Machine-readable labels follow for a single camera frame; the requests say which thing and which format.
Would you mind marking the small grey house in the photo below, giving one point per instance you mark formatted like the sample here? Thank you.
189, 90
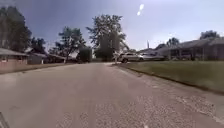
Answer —
41, 57

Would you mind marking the large dark green tree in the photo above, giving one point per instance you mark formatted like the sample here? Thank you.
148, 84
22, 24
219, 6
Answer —
13, 30

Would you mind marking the green grass lawn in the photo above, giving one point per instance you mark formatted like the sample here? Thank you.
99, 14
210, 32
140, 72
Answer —
186, 71

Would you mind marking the dry grass verge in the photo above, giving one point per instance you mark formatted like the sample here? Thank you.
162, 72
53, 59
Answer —
26, 67

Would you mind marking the low house with grey roof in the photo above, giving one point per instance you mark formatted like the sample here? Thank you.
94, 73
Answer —
196, 49

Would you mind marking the silver car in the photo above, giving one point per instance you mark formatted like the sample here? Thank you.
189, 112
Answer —
130, 57

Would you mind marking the low brick house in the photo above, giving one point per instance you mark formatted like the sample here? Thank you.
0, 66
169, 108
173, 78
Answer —
11, 56

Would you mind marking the grey asphalt road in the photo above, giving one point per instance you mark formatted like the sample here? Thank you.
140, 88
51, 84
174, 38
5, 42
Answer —
90, 96

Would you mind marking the dark green bush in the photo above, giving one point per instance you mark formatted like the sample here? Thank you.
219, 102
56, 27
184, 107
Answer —
85, 54

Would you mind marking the pale vehicle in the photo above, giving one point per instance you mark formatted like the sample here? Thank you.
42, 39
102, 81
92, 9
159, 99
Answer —
154, 56

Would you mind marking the tall dark green tree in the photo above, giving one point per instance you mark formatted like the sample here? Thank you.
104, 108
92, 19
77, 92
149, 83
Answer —
70, 41
106, 36

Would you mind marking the pale concrete gutter strip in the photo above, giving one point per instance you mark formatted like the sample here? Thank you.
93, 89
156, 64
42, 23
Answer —
180, 93

